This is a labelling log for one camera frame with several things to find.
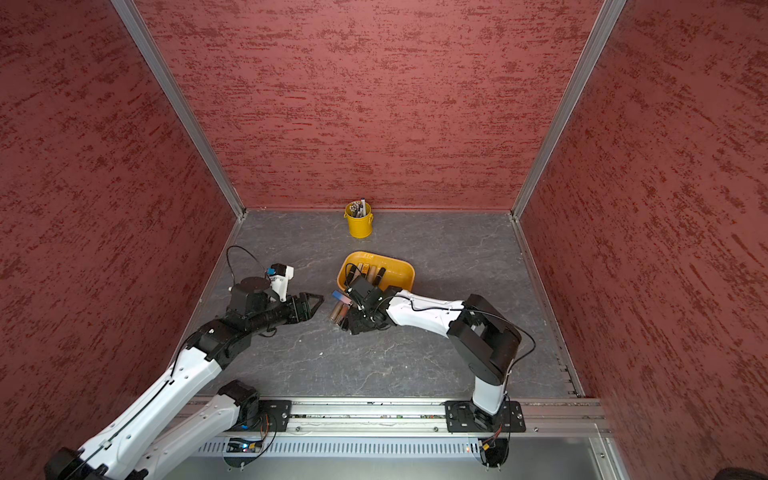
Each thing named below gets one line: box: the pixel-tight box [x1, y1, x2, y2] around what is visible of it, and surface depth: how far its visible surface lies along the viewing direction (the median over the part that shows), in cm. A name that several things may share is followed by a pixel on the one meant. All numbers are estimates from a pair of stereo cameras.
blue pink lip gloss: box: [332, 290, 352, 304], surface depth 97 cm
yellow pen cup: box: [344, 201, 374, 239], surface depth 111 cm
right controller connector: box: [478, 437, 510, 472], surface depth 71 cm
